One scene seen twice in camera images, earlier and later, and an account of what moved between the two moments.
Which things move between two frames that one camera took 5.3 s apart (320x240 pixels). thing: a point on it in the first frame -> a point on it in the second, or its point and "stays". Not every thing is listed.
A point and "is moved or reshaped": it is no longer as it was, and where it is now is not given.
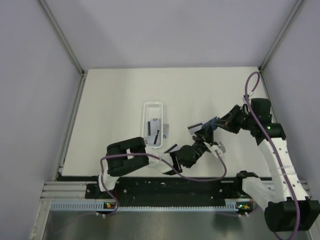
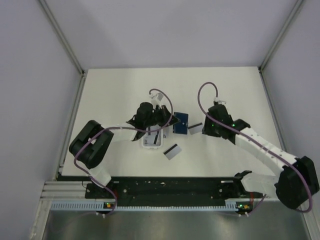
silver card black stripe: [174, 148] stays
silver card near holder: [192, 129] stays
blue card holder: [211, 123] is moved or reshaped
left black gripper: [203, 135] -> [164, 112]
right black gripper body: [238, 119] -> [211, 128]
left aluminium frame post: [73, 55] stays
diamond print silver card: [166, 129] stays
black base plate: [165, 189] stays
